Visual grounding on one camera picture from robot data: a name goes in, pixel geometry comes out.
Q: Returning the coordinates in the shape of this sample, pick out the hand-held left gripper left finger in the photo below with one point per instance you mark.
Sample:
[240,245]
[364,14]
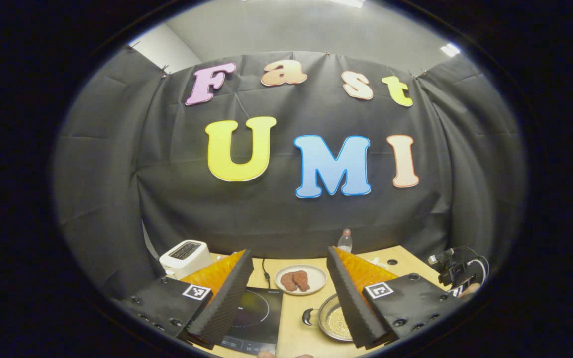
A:
[222,308]

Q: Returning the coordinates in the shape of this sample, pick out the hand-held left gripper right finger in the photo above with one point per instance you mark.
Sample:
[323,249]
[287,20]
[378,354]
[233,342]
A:
[356,308]

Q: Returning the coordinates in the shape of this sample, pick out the black induction cooktop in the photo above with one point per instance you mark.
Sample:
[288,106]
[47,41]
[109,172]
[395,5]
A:
[254,318]

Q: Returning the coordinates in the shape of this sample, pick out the heap of soybeans in pot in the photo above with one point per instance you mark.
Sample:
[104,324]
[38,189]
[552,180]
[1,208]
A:
[339,320]

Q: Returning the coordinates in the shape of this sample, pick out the round beige plate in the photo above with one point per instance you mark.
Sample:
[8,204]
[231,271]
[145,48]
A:
[316,278]

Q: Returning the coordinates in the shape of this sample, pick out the red-brown meat piece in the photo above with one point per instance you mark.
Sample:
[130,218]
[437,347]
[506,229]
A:
[288,282]
[302,280]

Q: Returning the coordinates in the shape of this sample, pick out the white toaster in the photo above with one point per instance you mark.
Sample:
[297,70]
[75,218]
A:
[182,258]

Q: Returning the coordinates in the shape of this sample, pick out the clear plastic water bottle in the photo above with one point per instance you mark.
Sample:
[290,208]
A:
[345,242]

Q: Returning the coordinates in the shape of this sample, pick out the black backdrop cloth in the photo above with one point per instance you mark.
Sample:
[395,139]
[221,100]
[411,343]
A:
[276,219]

